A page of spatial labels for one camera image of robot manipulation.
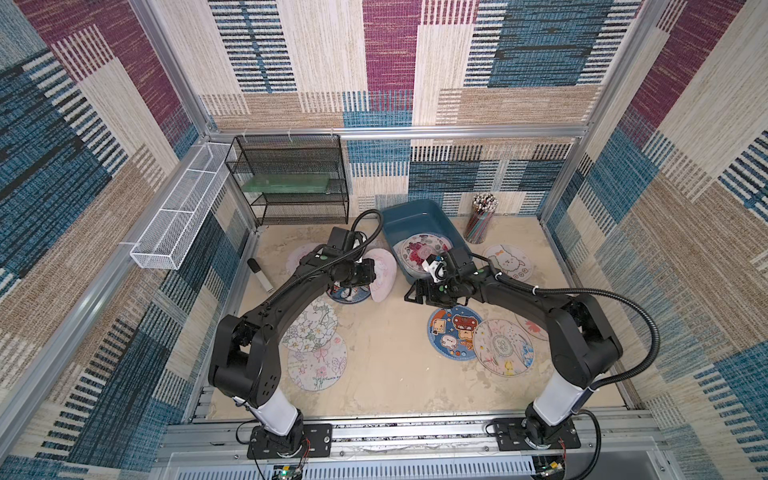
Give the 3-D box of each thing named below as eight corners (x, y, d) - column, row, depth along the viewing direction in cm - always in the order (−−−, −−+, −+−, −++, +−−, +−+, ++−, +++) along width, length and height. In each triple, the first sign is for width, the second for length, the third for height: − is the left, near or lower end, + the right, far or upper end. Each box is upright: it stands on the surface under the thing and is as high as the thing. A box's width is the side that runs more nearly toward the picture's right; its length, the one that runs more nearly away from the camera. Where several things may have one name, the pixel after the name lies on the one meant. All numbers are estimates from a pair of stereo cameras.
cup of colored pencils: (466, 243, 115) (477, 207, 101) (463, 230, 120) (473, 193, 105) (486, 243, 115) (500, 207, 101) (482, 230, 120) (495, 193, 105)
